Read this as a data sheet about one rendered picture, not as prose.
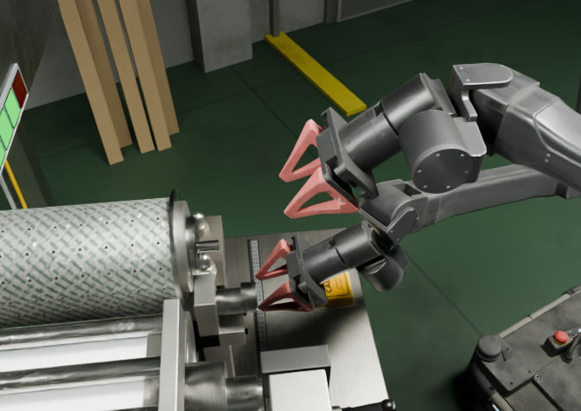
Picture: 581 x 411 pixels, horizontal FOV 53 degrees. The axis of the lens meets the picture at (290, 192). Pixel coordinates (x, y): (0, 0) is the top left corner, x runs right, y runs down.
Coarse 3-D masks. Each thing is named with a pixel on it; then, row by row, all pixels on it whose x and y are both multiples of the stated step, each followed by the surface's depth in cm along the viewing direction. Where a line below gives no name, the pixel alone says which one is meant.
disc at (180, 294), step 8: (176, 192) 73; (176, 200) 72; (176, 256) 68; (176, 264) 67; (176, 272) 67; (176, 280) 67; (176, 288) 68; (176, 296) 69; (184, 296) 73; (184, 304) 72
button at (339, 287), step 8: (328, 280) 110; (336, 280) 110; (344, 280) 110; (328, 288) 109; (336, 288) 109; (344, 288) 109; (328, 296) 108; (336, 296) 108; (344, 296) 108; (352, 296) 108; (328, 304) 108; (336, 304) 109; (344, 304) 109
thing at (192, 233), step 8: (192, 216) 73; (192, 224) 71; (192, 232) 71; (192, 240) 70; (192, 248) 70; (192, 256) 70; (200, 256) 76; (192, 264) 71; (200, 264) 75; (192, 272) 72; (200, 272) 74
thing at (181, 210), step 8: (176, 208) 71; (184, 208) 72; (176, 216) 70; (184, 216) 71; (176, 224) 69; (184, 224) 70; (176, 232) 68; (184, 232) 69; (176, 240) 68; (184, 240) 69; (176, 248) 68; (184, 248) 68; (184, 256) 68; (184, 264) 68; (184, 272) 69; (184, 280) 69; (192, 280) 74; (184, 288) 71; (192, 288) 73
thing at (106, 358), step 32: (96, 320) 42; (128, 320) 42; (160, 320) 42; (0, 352) 42; (32, 352) 42; (64, 352) 42; (96, 352) 42; (128, 352) 42; (0, 384) 38; (32, 384) 39; (64, 384) 39; (96, 384) 39; (128, 384) 40; (160, 384) 38
